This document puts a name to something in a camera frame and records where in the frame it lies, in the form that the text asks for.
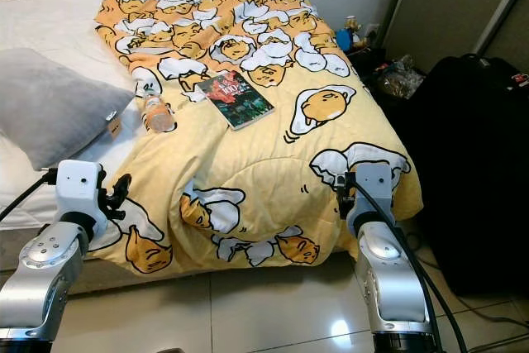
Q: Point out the yellow egg cartoon duvet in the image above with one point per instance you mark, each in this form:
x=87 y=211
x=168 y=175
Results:
x=256 y=171

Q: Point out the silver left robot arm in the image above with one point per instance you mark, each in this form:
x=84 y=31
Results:
x=50 y=287

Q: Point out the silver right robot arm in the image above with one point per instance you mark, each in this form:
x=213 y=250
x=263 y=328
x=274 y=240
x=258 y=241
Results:
x=397 y=287

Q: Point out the white quilted mattress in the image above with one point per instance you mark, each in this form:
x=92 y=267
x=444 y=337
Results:
x=50 y=31

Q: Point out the grey bed base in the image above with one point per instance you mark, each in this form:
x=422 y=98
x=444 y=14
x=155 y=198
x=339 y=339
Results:
x=12 y=245

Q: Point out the clear plastic bottle green cap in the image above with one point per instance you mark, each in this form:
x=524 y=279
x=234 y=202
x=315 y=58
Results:
x=159 y=115

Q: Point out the dark red green book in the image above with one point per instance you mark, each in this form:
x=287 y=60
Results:
x=235 y=99

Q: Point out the crumpled clear plastic bag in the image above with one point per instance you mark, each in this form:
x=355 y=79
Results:
x=398 y=80

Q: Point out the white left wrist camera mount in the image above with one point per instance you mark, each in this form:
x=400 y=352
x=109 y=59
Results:
x=78 y=188

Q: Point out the grey wardrobe sliding door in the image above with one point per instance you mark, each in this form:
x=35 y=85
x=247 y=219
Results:
x=438 y=6

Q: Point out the small blue container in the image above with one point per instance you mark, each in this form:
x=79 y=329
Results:
x=343 y=39

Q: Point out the grey plush pillow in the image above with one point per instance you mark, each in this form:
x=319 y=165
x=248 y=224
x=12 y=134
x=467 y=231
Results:
x=58 y=105

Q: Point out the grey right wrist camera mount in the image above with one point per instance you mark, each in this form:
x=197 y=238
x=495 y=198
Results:
x=372 y=183

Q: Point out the black suitcase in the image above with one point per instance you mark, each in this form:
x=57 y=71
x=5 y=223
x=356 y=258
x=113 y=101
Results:
x=471 y=163

